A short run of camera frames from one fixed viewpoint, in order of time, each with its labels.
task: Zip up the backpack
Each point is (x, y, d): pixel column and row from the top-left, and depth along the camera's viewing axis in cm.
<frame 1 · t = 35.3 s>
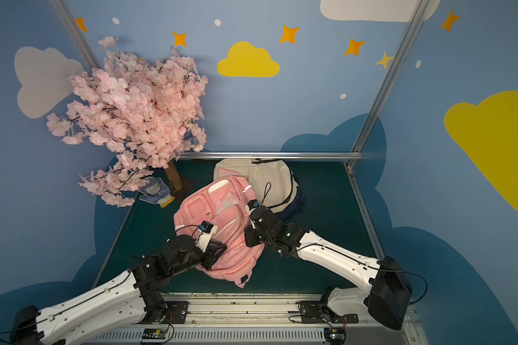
left hand: (223, 242, 75), fingers open
right hand: (246, 229, 78), fingers closed
pink backpack: (224, 202, 94), point 8 cm above the table
beige and navy backpack: (275, 185, 103), point 7 cm above the table

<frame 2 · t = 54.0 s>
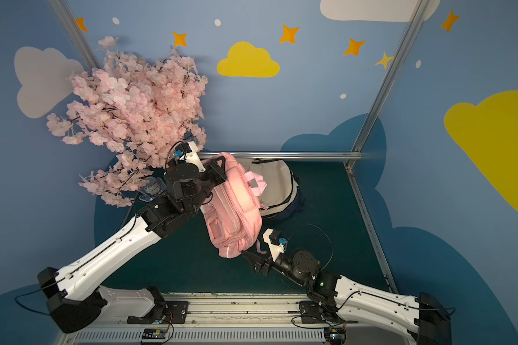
left hand: (223, 154, 64), fingers closed
right hand: (254, 239, 68), fingers open
pink backpack: (233, 213, 64), point 32 cm above the table
the other named things where they were.

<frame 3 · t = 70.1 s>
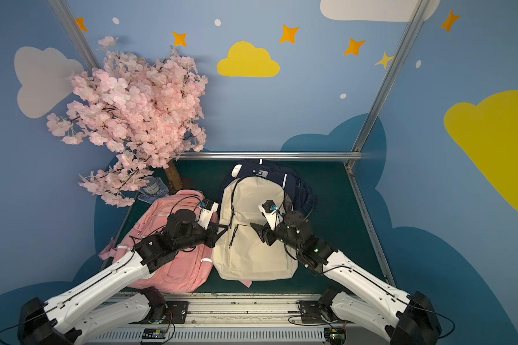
left hand: (227, 224, 74), fingers closed
right hand: (261, 215, 75), fingers open
pink backpack: (188, 271, 81), point 2 cm above the table
beige and navy backpack: (242, 254, 75), point 13 cm above the table

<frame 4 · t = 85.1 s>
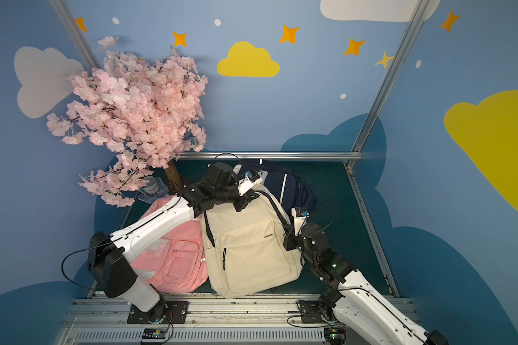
left hand: (255, 189, 78), fingers closed
right hand: (288, 223, 78), fingers closed
beige and navy backpack: (244, 250, 83), point 6 cm above the table
the other named things where they were.

